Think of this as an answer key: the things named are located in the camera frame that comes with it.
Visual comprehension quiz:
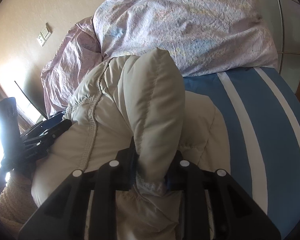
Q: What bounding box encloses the cream puffer jacket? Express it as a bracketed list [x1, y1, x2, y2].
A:
[31, 49, 230, 239]

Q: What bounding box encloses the beige fleece sleeve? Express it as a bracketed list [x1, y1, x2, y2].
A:
[0, 171, 37, 236]

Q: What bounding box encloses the blue white striped bedsheet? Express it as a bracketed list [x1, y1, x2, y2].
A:
[184, 67, 300, 238]

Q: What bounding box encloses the pink floral duvet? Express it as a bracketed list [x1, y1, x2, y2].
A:
[41, 0, 278, 115]

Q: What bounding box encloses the white wall socket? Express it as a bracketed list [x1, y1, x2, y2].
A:
[37, 34, 46, 47]

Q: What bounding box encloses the white wall switch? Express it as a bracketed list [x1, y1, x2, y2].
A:
[41, 25, 52, 40]

